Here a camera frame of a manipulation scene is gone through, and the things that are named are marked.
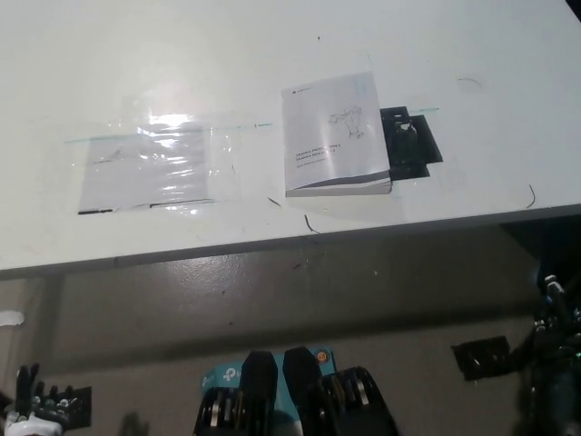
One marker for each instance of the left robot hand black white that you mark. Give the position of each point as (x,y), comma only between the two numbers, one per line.
(34,415)

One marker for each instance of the black plastic bag packet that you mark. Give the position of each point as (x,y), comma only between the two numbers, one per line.
(415,145)

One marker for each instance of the white tape piece on floor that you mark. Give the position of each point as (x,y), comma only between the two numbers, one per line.
(10,318)

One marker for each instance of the grey table leg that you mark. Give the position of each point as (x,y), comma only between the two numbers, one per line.
(52,327)

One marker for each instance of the clear plastic sleeve with paper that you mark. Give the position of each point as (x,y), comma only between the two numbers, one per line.
(145,172)

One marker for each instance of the large black floor tape patch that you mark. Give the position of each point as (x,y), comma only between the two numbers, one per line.
(481,359)

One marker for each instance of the white paperback manual book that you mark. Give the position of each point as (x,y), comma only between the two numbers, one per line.
(333,136)

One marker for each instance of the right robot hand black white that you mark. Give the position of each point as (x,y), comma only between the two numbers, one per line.
(556,318)

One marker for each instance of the small black floor tape patch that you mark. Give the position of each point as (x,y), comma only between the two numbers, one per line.
(81,406)

